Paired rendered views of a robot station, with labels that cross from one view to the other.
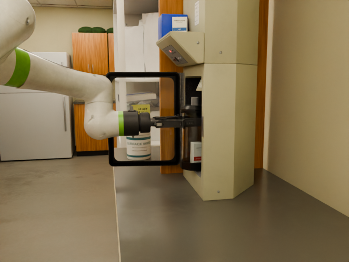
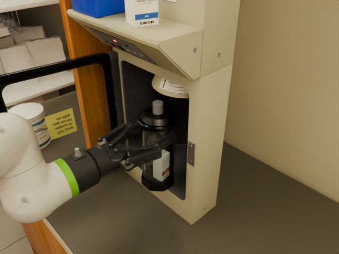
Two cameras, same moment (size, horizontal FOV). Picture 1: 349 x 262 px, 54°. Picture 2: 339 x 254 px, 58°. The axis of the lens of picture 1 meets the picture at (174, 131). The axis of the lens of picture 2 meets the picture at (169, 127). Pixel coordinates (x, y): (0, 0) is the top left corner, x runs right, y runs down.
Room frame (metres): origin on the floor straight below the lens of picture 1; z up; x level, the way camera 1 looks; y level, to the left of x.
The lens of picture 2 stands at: (0.67, 0.27, 1.68)
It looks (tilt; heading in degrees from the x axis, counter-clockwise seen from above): 34 degrees down; 327
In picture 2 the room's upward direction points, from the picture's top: straight up
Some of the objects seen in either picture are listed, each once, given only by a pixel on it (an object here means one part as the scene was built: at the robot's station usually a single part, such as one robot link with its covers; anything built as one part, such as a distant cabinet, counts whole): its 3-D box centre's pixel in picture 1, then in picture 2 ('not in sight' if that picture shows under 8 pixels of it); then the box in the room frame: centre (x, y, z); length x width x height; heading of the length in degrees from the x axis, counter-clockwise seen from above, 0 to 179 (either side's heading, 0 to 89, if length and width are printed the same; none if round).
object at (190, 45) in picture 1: (177, 51); (129, 42); (1.28, -0.01, 1.46); 0.32 x 0.12 x 0.10; 11
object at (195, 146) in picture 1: (193, 136); (158, 148); (1.27, -0.07, 1.14); 0.11 x 0.11 x 0.21
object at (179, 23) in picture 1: (179, 26); (141, 7); (1.23, -0.02, 1.54); 0.05 x 0.05 x 0.06; 85
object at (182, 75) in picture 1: (182, 119); (119, 113); (1.43, -0.03, 1.19); 0.03 x 0.02 x 0.39; 11
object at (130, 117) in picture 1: (131, 121); (80, 169); (1.24, 0.16, 1.20); 0.09 x 0.06 x 0.12; 9
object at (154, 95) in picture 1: (143, 119); (67, 130); (1.43, 0.13, 1.19); 0.30 x 0.01 x 0.40; 93
